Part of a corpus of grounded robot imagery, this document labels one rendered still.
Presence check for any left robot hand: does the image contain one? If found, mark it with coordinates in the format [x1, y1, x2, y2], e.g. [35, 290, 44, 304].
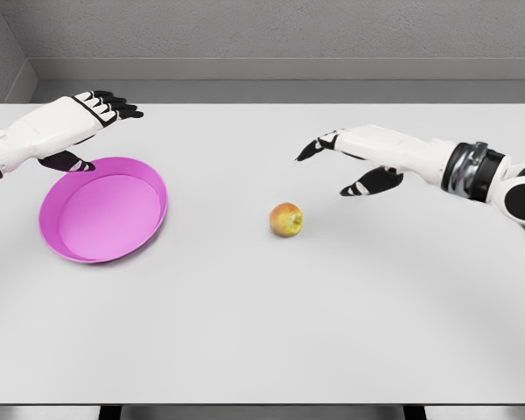
[15, 90, 144, 174]

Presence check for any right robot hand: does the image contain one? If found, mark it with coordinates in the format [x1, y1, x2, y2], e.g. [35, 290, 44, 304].
[294, 125, 409, 198]

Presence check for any pink round plate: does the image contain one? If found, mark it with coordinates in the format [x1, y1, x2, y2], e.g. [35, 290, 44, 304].
[38, 157, 169, 265]

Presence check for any yellow-red apple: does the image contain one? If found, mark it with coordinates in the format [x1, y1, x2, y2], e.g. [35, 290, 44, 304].
[269, 201, 305, 239]

